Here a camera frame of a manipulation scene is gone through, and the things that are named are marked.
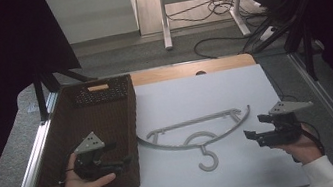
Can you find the grey plastic clothes hanger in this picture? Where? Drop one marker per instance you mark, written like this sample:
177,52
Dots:
195,136

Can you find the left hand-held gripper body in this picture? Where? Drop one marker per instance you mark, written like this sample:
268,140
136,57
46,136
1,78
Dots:
87,144

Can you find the black stand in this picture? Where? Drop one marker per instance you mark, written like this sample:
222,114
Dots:
40,93
306,41

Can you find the white metal desk frame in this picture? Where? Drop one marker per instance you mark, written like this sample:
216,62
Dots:
163,16

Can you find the brown wicker basket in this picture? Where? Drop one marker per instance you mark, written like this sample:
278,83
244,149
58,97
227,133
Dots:
104,117

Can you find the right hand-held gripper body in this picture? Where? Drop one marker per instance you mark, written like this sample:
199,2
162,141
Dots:
285,122

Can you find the person's right hand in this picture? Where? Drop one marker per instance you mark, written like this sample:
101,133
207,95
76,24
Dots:
301,149

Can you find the white cabinet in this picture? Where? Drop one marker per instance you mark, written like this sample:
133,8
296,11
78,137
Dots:
91,14

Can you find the white table mat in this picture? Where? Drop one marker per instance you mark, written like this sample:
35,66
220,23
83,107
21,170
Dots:
209,97

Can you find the white power strip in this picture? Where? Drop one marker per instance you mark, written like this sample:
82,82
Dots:
267,33

